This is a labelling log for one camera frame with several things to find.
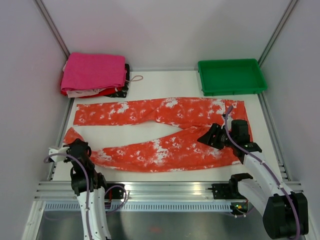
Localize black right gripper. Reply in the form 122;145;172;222
196;122;236;150

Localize orange white tie-dye trousers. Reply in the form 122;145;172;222
63;97;248;173

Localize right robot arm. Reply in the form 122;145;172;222
197;119;309;239

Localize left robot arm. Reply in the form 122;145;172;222
64;138;112;240

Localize light pink folded garment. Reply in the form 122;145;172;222
66;88;101;98

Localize green plastic bin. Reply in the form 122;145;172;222
197;58;268;96

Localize red folded garment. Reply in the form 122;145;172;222
60;87;122;98

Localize black patterned folded garment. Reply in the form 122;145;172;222
108;63;130;98

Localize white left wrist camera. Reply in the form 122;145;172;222
47;147;69;163

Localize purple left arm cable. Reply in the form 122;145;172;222
43;153;92;240

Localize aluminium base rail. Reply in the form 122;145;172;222
33;181;307;201

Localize white slotted cable duct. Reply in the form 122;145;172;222
45;201;232;213

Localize pink drawstring cord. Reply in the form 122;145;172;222
124;74;144;83

